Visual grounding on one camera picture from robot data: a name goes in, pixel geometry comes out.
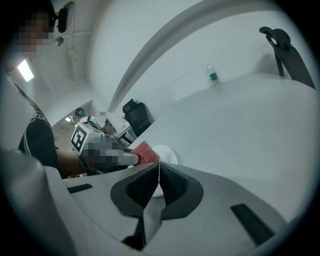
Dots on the black curved-headrest office chair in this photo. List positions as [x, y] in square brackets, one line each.
[295, 60]

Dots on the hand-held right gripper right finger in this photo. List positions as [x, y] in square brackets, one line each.
[212, 220]

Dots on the long ceiling light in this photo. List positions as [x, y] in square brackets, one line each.
[25, 70]

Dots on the grey wall rail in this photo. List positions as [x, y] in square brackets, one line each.
[140, 58]

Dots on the clear plastic water bottle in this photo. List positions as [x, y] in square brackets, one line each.
[214, 77]

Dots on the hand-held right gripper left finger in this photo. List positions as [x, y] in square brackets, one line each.
[100, 200]

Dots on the red square object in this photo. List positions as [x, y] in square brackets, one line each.
[147, 153]

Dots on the white plate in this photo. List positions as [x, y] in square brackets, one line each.
[167, 155]

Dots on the person's black printed shirt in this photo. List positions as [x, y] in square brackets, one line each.
[40, 140]

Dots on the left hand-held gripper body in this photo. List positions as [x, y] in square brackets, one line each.
[80, 138]

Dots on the black mesh office chair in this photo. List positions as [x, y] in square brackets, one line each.
[137, 117]

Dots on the black head-worn camera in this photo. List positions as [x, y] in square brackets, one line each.
[62, 21]

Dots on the person's left forearm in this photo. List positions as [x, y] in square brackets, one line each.
[68, 161]

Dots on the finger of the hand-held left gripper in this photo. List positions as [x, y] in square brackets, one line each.
[131, 158]

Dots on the person's head and neck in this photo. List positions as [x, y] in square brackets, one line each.
[32, 37]

